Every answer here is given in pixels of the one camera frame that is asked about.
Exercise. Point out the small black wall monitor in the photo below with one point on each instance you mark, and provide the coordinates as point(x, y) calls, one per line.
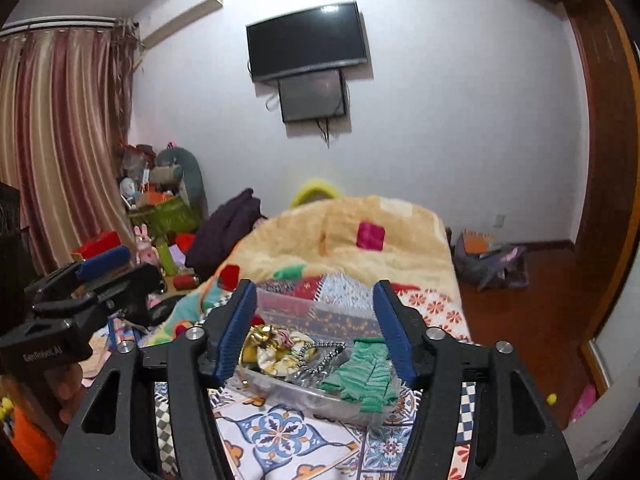
point(311, 96)

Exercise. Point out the green cardboard box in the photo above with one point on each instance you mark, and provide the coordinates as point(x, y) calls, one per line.
point(171, 216)

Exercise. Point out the wall power socket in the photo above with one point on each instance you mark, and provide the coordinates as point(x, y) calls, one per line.
point(499, 221)

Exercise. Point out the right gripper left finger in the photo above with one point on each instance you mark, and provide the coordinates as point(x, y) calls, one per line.
point(226, 328)

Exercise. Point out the green fuzzy cloth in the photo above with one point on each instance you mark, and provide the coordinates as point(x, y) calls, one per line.
point(365, 378)

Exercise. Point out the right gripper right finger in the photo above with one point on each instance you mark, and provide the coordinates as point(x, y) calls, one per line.
point(404, 332)

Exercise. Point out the green plush toy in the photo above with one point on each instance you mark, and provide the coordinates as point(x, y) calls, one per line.
point(177, 170)

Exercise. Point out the yellow fuzzy headboard item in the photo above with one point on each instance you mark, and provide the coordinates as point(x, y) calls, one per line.
point(314, 190)

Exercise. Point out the wooden door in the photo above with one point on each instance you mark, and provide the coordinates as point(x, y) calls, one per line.
point(608, 229)

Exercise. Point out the wall air conditioner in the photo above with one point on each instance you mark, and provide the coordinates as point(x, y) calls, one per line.
point(166, 17)

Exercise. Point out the clear plastic storage box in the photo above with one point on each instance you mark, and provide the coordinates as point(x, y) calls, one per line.
point(333, 328)

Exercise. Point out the dark purple clothing pile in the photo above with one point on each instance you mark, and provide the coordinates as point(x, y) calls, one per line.
point(225, 227)

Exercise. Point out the striped pink curtain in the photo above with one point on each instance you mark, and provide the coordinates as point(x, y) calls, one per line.
point(66, 96)

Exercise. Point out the black wall television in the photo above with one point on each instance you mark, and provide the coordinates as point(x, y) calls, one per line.
point(321, 38)

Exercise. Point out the grey bag on floor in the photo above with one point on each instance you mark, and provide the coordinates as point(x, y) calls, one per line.
point(481, 261)

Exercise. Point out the floral cream cloth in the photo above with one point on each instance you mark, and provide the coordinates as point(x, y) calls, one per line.
point(296, 349)

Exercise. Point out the beige plush blanket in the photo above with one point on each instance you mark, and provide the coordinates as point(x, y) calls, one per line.
point(367, 238)

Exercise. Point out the gold satin pouch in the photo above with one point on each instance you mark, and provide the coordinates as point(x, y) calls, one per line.
point(261, 349)

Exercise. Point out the patchwork bed quilt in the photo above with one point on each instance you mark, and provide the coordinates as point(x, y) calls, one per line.
point(276, 430)

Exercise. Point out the red box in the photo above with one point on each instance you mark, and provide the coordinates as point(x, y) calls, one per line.
point(104, 242)

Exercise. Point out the yellow ball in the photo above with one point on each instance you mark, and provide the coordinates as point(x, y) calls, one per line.
point(551, 399)

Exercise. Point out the pink bunny figurine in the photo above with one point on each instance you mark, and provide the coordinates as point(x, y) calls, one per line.
point(145, 250)

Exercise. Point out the pink slipper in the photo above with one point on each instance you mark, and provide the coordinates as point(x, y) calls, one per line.
point(587, 398)

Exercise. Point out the operator hand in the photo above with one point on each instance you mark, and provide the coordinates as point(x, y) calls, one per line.
point(66, 384)

